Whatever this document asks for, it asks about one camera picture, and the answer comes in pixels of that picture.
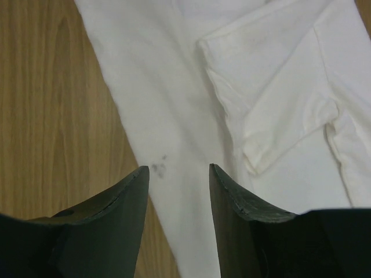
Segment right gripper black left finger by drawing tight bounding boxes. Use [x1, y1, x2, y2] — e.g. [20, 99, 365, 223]
[1, 166, 150, 277]

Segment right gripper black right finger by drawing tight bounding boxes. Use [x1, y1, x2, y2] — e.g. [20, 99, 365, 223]
[209, 164, 370, 277]

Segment white t shirt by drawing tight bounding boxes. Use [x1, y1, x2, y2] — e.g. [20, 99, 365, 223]
[76, 1, 370, 277]

